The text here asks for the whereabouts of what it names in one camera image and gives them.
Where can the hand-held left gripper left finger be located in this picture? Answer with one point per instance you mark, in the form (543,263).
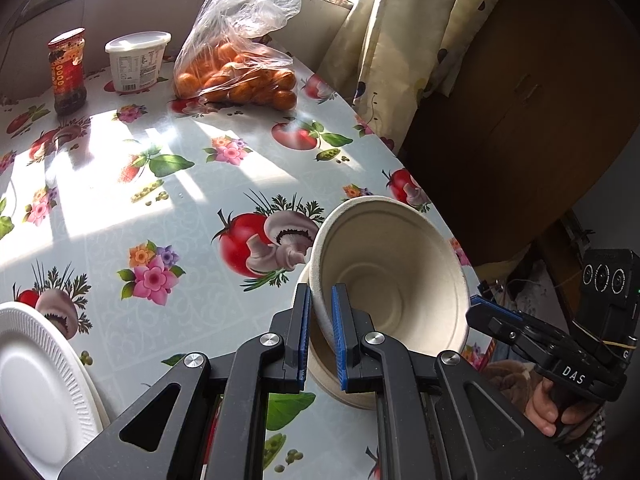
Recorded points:
(302,340)

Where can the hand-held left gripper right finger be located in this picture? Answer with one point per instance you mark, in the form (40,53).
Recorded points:
(339,340)

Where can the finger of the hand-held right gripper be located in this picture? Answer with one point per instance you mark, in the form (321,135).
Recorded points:
(495,322)
(550,332)

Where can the white ribbed foam plate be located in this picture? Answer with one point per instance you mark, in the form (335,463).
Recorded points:
(40,385)

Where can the person's right forearm checkered sleeve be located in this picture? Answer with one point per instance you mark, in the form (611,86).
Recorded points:
(587,452)

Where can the person's right hand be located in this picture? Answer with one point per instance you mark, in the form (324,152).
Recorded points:
(537,400)

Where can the printed vegetable tablecloth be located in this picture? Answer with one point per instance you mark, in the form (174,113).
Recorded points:
(175,190)

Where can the brown wooden cabinet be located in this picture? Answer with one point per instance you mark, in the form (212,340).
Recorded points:
(525,110)

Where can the clear bag of oranges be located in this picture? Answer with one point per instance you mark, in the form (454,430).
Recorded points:
(235,70)

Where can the cream patterned curtain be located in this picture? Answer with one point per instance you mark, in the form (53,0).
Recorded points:
(400,50)

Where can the white plastic tub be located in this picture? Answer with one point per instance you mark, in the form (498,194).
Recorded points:
(137,62)

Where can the red label sauce jar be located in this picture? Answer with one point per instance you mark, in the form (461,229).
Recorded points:
(67,72)

